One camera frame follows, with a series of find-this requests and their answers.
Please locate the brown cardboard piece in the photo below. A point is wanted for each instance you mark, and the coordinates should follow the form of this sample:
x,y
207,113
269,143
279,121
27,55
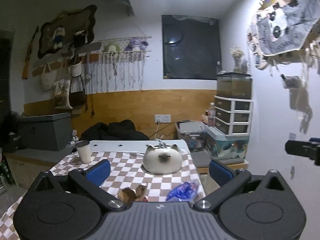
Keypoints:
x,y
130,193

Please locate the grey mat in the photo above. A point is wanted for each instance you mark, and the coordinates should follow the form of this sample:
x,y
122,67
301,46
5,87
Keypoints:
x,y
200,158

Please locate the green plush toy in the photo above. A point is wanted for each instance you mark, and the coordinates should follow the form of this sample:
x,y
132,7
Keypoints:
x,y
111,48

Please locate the white bucket bag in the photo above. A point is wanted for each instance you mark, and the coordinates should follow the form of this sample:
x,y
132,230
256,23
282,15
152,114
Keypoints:
x,y
75,70

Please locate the panda print banner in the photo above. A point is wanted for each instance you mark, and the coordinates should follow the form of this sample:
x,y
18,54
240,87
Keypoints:
x,y
282,30

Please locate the vase of dried flowers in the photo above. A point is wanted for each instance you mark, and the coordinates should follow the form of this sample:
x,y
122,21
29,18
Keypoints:
x,y
237,57

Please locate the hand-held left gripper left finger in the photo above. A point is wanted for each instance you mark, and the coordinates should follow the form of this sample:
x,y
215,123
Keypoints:
x,y
98,171

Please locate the dark blue plastic wrapper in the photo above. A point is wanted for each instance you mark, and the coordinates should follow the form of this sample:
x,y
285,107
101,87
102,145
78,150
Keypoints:
x,y
182,190

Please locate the grey storage box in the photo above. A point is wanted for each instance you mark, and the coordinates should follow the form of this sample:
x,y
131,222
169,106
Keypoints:
x,y
45,132

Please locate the dark window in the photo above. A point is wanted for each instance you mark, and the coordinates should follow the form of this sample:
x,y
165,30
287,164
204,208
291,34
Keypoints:
x,y
192,52

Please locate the cream low cabinet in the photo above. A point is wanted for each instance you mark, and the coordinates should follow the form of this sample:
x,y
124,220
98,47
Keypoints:
x,y
30,162

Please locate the white wall socket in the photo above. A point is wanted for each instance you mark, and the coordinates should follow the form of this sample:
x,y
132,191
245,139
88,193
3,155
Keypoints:
x,y
162,118

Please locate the white cup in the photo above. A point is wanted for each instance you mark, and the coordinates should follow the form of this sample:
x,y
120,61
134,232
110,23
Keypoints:
x,y
83,152

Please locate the brown white checkered tablecloth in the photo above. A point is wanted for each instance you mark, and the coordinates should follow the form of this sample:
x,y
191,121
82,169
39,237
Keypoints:
x,y
125,170

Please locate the small metal ornament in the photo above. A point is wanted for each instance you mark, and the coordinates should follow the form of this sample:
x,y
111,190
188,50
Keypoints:
x,y
160,142

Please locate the white drawer unit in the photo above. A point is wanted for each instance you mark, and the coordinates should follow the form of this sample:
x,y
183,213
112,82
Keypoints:
x,y
232,115

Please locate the plastic bottle red label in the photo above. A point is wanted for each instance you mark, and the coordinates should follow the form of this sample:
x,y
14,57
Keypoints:
x,y
211,116

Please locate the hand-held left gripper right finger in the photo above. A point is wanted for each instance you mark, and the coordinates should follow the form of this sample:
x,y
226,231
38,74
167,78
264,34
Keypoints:
x,y
220,171

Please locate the cream cabinet wooden top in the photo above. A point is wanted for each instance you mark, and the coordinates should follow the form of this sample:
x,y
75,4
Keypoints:
x,y
225,166

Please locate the dark tote bag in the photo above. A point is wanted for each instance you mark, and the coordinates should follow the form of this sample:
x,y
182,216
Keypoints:
x,y
77,97

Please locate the small dark hanging pouch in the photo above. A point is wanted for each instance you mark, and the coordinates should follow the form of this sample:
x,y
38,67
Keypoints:
x,y
291,82

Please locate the white cat-shaped ceramic dome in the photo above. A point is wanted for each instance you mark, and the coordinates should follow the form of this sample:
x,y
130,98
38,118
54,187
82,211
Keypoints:
x,y
161,160

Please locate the dark wavy wall board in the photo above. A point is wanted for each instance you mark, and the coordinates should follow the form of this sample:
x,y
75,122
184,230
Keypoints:
x,y
67,22

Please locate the white mesh bag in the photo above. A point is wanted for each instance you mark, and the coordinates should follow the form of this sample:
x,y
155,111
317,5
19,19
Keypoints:
x,y
48,80

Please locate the white macrame wall net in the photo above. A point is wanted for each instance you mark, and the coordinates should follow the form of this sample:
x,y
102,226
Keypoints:
x,y
125,62

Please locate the glass fish tank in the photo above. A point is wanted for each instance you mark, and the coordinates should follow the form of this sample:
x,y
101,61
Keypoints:
x,y
233,86

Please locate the black cloth bundle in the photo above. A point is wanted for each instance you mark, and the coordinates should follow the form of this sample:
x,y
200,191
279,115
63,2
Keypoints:
x,y
117,131

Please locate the printed canvas tote bag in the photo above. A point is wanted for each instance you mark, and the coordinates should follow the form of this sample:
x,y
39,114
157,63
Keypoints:
x,y
62,92

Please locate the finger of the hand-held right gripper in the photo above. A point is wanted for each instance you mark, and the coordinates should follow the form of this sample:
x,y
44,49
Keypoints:
x,y
297,148
316,152

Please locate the clear lidded storage box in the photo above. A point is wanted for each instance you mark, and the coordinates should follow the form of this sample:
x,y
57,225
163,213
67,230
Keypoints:
x,y
190,127

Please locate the purple plush toy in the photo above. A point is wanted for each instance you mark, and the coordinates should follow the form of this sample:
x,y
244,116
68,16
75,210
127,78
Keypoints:
x,y
135,45

